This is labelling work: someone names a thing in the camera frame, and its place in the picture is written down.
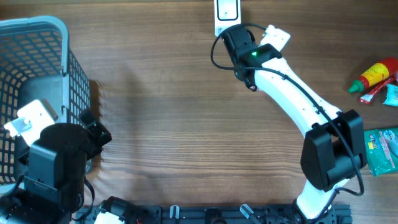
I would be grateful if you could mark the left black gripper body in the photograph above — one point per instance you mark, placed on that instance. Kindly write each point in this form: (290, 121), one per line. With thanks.
(103, 137)

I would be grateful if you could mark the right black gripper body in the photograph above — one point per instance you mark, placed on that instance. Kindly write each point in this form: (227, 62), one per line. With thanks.
(242, 79)

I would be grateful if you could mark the red sauce bottle green cap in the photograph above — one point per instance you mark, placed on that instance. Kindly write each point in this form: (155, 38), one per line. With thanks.
(378, 72)

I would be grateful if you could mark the teal wet wipes packet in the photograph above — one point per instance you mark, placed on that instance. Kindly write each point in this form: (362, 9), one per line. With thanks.
(392, 95)

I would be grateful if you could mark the green 3M gloves packet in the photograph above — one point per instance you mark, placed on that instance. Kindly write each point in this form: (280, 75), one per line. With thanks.
(381, 150)

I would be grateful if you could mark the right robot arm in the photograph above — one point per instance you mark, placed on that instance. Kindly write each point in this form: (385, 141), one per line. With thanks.
(333, 149)

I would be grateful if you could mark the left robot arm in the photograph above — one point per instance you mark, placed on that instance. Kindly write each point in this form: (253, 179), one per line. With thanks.
(53, 188)

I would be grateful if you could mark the grey plastic mesh basket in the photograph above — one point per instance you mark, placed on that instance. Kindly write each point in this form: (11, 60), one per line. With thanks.
(37, 63)

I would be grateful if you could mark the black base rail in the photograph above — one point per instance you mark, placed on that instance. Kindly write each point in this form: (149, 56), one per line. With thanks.
(117, 210)

